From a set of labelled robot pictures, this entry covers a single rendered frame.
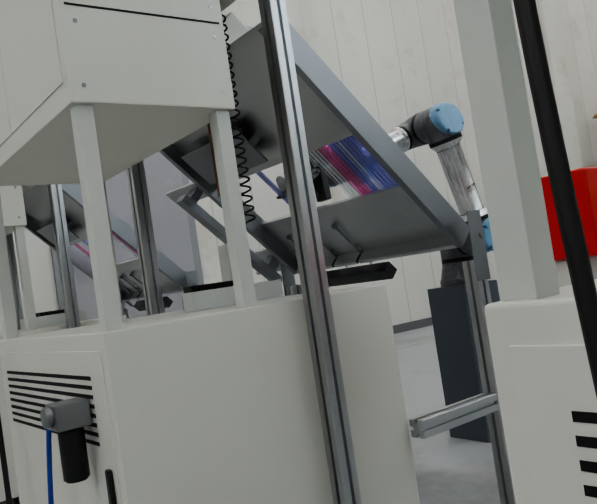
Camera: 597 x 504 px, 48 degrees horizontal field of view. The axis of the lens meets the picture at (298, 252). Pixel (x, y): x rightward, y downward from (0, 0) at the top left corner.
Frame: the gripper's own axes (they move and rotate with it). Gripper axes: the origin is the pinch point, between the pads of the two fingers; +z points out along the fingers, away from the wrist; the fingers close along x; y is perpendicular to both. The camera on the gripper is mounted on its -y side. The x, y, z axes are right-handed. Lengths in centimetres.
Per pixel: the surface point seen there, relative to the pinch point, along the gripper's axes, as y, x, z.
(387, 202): -10.2, 34.5, -0.8
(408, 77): -72, -307, -443
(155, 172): 2, -319, -142
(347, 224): -14.1, 15.0, -1.9
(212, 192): 11.1, -19.2, 7.9
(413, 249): -25.5, 32.9, -1.6
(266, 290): -11.2, 14.8, 31.8
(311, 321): -9, 50, 48
